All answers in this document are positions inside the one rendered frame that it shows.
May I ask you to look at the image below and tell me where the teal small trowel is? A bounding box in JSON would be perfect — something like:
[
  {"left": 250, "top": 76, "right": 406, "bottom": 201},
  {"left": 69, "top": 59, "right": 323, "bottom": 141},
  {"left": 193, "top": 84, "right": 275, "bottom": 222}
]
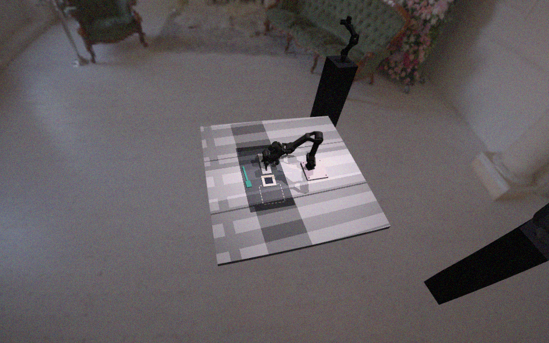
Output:
[{"left": 242, "top": 166, "right": 252, "bottom": 188}]

